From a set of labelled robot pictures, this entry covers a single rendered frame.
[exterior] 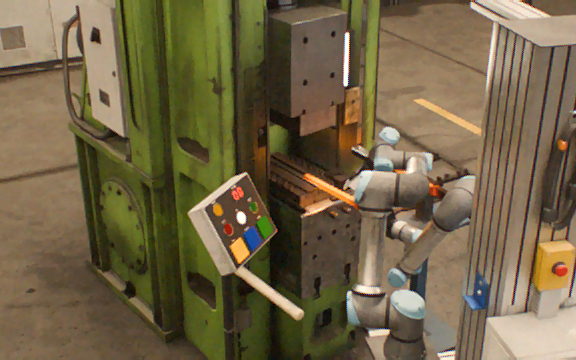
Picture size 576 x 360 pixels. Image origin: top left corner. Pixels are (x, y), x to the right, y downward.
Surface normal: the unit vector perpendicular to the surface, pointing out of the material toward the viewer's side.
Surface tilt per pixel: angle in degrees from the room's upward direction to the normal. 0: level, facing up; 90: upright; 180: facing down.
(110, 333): 0
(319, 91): 90
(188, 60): 89
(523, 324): 0
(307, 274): 90
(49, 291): 0
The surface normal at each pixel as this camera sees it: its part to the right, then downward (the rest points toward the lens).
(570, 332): 0.00, -0.89
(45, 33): 0.50, 0.40
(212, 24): -0.78, 0.26
